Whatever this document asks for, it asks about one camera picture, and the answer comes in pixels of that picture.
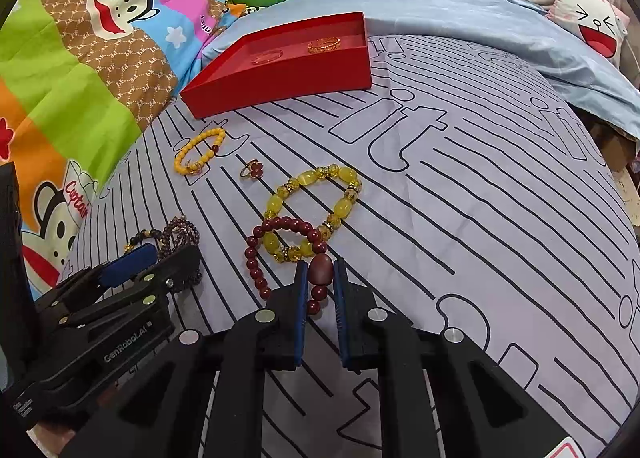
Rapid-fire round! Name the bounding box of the dark brown bead bracelet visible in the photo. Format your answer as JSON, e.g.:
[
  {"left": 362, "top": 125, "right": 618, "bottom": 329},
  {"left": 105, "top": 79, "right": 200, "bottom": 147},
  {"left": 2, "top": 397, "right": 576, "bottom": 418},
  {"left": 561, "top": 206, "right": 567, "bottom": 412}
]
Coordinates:
[{"left": 124, "top": 215, "right": 204, "bottom": 289}]

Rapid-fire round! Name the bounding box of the gold chain bracelet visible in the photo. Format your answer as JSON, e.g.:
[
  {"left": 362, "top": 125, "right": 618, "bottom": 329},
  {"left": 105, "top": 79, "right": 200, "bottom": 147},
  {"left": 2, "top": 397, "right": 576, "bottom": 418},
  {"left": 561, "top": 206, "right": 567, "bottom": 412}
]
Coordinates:
[{"left": 306, "top": 36, "right": 343, "bottom": 54}]

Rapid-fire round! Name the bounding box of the light blue blanket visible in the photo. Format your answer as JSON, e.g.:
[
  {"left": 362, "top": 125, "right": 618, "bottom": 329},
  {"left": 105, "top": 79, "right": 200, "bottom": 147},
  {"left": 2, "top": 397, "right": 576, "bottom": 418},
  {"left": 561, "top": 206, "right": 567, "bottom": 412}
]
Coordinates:
[{"left": 203, "top": 0, "right": 639, "bottom": 137}]

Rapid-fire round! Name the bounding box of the red jewelry tray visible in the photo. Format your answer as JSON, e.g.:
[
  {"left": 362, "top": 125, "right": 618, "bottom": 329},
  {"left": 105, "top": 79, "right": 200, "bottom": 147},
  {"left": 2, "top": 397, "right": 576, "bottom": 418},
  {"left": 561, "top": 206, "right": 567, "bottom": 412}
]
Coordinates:
[{"left": 180, "top": 12, "right": 372, "bottom": 119}]

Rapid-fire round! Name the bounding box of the colorful cartoon monkey quilt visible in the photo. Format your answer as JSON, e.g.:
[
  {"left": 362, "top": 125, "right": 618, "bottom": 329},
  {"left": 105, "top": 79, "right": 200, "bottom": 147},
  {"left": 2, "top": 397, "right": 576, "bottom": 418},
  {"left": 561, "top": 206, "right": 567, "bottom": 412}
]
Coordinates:
[{"left": 1, "top": 0, "right": 227, "bottom": 296}]

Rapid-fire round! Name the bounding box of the thin rose gold bangle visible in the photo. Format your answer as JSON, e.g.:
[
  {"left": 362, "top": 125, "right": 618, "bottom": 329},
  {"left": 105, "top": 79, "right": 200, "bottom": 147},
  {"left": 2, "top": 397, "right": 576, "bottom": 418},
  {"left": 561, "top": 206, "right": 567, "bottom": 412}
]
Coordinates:
[{"left": 252, "top": 50, "right": 283, "bottom": 65}]

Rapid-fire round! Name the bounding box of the small yellow bead bracelet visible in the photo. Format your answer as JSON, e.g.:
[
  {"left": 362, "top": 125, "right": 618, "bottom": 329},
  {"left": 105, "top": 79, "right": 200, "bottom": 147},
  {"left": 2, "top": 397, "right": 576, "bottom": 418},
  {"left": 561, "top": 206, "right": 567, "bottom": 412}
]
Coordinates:
[{"left": 172, "top": 127, "right": 228, "bottom": 177}]

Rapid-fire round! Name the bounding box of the large yellow bead bracelet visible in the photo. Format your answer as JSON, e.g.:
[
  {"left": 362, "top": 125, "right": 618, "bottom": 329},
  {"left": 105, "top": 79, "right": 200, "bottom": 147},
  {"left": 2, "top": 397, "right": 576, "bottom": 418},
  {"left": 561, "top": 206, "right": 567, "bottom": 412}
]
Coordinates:
[{"left": 261, "top": 162, "right": 364, "bottom": 265}]

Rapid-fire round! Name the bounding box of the dark red bead bracelet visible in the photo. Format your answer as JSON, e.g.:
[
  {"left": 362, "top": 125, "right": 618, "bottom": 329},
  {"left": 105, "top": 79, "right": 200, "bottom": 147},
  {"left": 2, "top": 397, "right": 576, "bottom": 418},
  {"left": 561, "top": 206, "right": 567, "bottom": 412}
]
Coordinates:
[{"left": 244, "top": 215, "right": 335, "bottom": 317}]

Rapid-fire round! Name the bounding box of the gold red flower ring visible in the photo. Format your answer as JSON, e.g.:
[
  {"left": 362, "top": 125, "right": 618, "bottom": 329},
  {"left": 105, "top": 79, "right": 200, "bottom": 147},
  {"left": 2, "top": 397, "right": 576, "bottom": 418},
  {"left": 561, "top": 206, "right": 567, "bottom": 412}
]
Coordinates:
[{"left": 238, "top": 158, "right": 266, "bottom": 181}]

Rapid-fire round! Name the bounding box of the pink rabbit face cushion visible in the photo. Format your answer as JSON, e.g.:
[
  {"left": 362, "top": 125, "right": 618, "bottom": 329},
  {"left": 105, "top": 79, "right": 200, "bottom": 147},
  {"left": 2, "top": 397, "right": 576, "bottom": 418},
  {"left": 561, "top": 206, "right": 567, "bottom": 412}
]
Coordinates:
[{"left": 547, "top": 0, "right": 630, "bottom": 68}]

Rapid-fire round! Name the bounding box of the grey striped bed sheet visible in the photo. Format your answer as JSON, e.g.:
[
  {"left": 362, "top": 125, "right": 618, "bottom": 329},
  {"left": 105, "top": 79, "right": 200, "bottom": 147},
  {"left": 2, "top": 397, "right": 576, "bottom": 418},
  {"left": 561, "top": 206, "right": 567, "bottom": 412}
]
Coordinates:
[{"left": 61, "top": 36, "right": 639, "bottom": 457}]

